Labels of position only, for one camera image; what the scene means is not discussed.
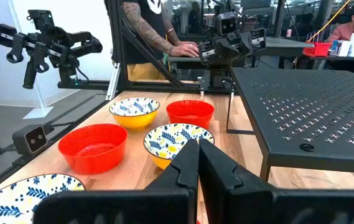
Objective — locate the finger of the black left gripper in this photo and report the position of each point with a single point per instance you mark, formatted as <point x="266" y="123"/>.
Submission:
<point x="226" y="48"/>
<point x="246" y="42"/>

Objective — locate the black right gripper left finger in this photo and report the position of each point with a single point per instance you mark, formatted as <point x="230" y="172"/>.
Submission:
<point x="164" y="205"/>

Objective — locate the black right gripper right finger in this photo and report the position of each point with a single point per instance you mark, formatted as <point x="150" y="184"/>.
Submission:
<point x="257" y="205"/>

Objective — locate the yellow bowl with blue floral inside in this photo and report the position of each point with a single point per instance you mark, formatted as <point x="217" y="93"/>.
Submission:
<point x="167" y="140"/>
<point x="134" y="119"/>

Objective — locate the red plastic bowl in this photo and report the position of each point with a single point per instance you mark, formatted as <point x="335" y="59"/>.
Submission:
<point x="190" y="115"/>
<point x="92" y="155"/>

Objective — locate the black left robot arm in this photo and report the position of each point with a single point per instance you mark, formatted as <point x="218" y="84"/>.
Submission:
<point x="218" y="76"/>

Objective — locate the grey desk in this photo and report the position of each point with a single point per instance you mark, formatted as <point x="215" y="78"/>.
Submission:
<point x="282" y="46"/>

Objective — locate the person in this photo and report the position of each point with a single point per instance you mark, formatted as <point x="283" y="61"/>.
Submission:
<point x="351" y="29"/>
<point x="145" y="31"/>

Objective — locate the red plastic basket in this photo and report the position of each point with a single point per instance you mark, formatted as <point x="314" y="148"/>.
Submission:
<point x="318" y="49"/>

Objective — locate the black perforated metal shelf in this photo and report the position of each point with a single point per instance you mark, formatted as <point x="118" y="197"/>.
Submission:
<point x="313" y="109"/>

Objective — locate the white and blue box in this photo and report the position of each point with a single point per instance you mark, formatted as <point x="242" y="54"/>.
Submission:
<point x="341" y="48"/>

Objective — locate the silver aluminium bar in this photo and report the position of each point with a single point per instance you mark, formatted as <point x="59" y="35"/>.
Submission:
<point x="113" y="81"/>

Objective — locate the white blue floral plate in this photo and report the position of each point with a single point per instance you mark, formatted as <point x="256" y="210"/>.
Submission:
<point x="18" y="199"/>

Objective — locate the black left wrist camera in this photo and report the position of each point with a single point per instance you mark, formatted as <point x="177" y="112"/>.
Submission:
<point x="226" y="24"/>

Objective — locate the black rig frame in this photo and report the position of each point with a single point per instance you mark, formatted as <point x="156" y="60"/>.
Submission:
<point x="151" y="59"/>

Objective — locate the black table-level camera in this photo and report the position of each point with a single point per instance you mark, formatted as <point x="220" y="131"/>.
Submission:
<point x="30" y="140"/>

